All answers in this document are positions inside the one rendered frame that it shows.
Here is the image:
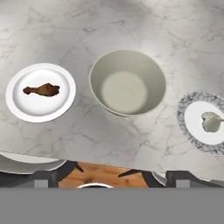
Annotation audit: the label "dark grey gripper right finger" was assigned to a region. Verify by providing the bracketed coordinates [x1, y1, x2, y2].
[165, 170, 224, 189]

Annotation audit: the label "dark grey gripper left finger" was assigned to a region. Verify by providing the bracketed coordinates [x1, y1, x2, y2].
[0, 170, 60, 189]

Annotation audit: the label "pale garlic bulb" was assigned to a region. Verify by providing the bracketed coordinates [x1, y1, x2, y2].
[200, 111, 224, 134]

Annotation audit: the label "brown chicken drumstick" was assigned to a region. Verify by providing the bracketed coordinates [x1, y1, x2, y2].
[22, 82, 61, 98]

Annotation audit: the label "white bowl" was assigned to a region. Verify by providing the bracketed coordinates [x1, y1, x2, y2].
[88, 49, 167, 118]

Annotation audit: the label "large white round object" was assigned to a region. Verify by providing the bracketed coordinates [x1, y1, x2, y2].
[0, 150, 68, 176]

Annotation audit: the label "black curved object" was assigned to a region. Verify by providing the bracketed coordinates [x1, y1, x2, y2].
[54, 159, 86, 188]
[117, 168, 166, 188]

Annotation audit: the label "white plate with marbled rim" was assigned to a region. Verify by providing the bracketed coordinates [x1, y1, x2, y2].
[176, 90, 224, 156]

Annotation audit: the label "small white round object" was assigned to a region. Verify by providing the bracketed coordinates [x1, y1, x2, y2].
[76, 182, 115, 189]

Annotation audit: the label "plain white plate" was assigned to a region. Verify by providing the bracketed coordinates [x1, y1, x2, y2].
[4, 62, 77, 123]

